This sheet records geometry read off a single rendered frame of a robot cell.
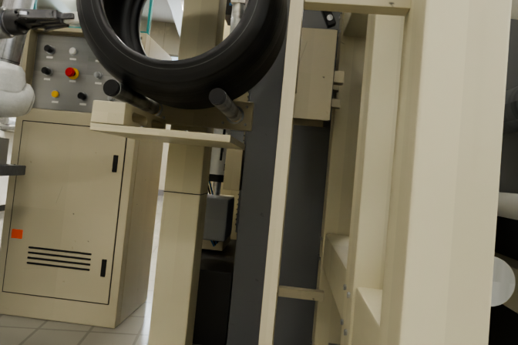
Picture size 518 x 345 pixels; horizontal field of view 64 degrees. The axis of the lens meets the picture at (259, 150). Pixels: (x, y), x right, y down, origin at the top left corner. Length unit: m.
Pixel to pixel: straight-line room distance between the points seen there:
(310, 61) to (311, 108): 0.15
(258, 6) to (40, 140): 1.26
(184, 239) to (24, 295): 0.90
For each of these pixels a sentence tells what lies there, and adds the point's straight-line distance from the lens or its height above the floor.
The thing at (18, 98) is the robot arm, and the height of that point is 0.91.
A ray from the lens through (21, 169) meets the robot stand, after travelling 1.95.
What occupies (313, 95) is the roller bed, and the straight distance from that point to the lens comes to 1.37.
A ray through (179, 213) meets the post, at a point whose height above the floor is 0.55.
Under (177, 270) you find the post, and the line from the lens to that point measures 1.50.
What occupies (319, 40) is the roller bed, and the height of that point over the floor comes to 1.16.
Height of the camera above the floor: 0.72
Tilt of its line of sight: 3 degrees up
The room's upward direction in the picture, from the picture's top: 5 degrees clockwise
